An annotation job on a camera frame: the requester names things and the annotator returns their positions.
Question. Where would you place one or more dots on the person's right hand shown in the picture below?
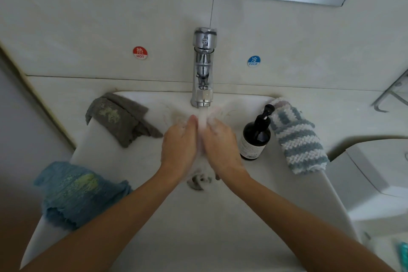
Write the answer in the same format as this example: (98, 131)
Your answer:
(222, 147)

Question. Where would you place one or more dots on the person's left hand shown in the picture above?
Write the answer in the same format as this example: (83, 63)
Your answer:
(178, 147)

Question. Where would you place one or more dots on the pink white striped cloth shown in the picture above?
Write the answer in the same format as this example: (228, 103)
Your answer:
(278, 101)

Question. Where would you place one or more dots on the white ceramic sink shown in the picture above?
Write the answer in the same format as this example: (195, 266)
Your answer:
(217, 227)

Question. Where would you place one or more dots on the blue stained cloth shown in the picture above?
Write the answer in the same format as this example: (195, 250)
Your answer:
(80, 195)

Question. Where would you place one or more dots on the person's right forearm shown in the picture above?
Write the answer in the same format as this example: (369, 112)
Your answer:
(312, 230)

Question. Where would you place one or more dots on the person's left forearm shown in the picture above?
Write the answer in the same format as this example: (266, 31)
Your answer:
(95, 230)

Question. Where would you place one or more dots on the metal sink drain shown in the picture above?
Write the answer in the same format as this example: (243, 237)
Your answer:
(199, 182)

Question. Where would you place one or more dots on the black pump soap bottle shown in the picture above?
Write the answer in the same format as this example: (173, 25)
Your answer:
(256, 138)

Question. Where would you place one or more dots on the chrome faucet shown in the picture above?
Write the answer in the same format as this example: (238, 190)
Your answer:
(204, 68)

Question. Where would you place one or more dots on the blue round sticker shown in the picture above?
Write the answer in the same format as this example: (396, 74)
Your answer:
(254, 61)

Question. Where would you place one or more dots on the red round sticker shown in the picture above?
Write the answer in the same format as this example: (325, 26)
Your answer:
(140, 52)

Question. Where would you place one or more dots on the white toilet tank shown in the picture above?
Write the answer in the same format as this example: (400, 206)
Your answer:
(376, 179)

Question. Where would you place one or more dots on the white toilet lid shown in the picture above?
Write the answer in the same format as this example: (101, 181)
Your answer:
(387, 249)

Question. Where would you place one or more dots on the teal tube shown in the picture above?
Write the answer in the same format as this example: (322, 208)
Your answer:
(403, 253)

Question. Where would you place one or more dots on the metal wall shelf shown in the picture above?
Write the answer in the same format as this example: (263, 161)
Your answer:
(392, 93)

